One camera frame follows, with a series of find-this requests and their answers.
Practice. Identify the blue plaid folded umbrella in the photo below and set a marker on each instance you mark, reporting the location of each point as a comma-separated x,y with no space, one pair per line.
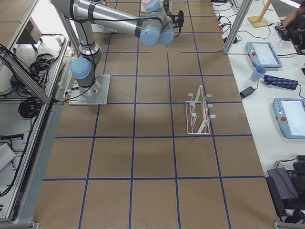
280,82

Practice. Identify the black equipment case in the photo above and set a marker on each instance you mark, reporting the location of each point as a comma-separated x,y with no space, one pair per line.
282,191

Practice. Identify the blue plastic cup on table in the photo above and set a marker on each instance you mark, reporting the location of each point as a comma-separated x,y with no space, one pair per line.
257,73

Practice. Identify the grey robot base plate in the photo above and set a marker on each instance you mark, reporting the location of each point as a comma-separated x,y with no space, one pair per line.
97,94

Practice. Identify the black power adapter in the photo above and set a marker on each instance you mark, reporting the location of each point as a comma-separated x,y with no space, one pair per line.
246,92

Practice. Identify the pink plastic cup in tray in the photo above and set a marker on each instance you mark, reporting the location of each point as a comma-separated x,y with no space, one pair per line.
143,5

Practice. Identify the wooden stand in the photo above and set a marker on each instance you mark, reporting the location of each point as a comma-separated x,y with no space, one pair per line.
259,21

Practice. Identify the aluminium side frame rail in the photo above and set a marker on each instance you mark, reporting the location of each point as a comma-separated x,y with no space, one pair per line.
10,66

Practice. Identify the lower teach pendant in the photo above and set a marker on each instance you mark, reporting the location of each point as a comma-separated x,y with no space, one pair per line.
290,114

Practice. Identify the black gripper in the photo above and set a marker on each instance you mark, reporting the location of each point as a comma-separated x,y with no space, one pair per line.
166,3

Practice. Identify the aluminium frame post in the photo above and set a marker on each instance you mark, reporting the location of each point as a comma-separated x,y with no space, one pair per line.
236,25

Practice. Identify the upper teach pendant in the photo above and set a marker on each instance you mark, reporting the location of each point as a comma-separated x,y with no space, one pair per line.
263,54

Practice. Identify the grey electronics box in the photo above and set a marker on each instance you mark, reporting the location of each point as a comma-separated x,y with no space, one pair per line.
31,34

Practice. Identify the teach pendant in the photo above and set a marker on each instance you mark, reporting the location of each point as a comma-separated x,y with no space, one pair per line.
290,114
263,54

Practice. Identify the white wire cup rack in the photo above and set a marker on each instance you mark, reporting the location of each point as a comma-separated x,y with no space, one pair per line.
198,117

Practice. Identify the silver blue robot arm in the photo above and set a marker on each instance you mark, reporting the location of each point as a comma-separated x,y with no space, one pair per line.
157,27

